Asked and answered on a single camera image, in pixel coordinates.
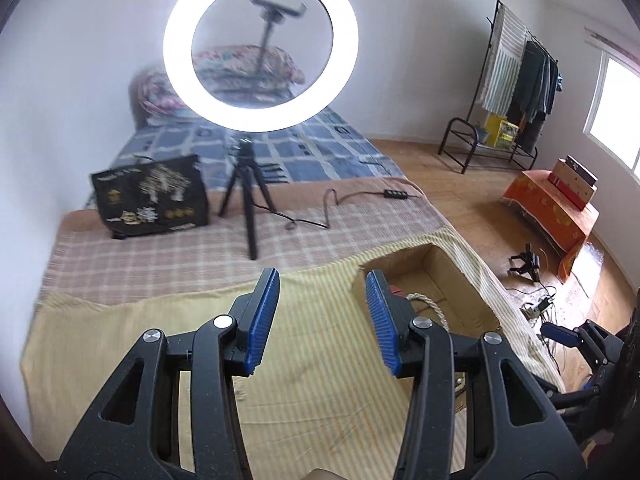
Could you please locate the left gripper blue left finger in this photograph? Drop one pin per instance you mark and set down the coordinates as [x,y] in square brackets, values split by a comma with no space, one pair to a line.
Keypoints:
[253,314]

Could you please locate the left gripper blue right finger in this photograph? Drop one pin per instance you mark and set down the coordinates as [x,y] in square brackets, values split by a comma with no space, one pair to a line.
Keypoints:
[402,349]

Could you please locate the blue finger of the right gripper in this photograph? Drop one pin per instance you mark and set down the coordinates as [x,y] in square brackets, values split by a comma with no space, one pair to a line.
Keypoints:
[596,345]

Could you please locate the red strap wrist watch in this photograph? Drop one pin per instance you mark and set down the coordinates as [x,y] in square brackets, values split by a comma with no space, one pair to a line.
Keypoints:
[397,291]

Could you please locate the cardboard box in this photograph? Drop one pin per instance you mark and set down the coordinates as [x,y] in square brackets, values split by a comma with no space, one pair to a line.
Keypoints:
[434,286]

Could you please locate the brown plaid blanket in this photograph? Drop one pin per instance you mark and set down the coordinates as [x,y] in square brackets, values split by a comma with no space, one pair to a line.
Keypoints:
[317,223]

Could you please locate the small black floor tripod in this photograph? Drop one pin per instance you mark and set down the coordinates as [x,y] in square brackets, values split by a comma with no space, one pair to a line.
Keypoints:
[527,263]

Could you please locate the yellow striped cloth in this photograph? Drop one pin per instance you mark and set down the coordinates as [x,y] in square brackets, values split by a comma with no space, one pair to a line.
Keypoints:
[322,397]

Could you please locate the orange covered stool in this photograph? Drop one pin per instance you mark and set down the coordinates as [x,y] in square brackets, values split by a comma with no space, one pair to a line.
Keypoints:
[565,225]

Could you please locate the black tripod stand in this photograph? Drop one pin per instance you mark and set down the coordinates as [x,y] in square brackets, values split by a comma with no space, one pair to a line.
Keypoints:
[247,171]

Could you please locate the black snack bag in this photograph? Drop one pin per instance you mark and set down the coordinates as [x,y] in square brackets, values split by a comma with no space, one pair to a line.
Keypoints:
[151,197]

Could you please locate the stacked boxes on stool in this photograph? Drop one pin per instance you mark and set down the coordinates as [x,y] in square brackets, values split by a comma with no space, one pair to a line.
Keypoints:
[574,181]

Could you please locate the blue patterned bed sheet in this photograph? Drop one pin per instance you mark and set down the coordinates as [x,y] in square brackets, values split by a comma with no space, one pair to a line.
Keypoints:
[323,148]

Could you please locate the black clothes rack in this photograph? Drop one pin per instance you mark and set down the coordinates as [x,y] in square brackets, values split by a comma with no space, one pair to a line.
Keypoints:
[464,137]

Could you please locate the yellow box on rack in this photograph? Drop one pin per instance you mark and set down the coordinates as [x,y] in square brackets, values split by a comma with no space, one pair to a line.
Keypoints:
[501,132]

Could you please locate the window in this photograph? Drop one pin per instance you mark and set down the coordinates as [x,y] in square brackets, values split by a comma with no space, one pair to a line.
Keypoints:
[613,118]

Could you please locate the folded floral quilt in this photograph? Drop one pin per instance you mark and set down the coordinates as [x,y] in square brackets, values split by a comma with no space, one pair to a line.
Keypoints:
[237,75]

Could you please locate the striped hanging cloth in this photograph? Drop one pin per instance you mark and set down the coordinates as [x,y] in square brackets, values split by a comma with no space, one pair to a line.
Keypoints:
[506,51]

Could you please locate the dark hanging clothes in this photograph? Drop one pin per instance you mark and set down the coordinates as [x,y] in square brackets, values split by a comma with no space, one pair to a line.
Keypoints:
[539,80]

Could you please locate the black phone holder clamp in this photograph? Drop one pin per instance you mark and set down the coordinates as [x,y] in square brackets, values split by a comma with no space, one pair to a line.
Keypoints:
[273,12]

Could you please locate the power strip with cables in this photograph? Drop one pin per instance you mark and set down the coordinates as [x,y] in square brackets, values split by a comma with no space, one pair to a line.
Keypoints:
[538,307]

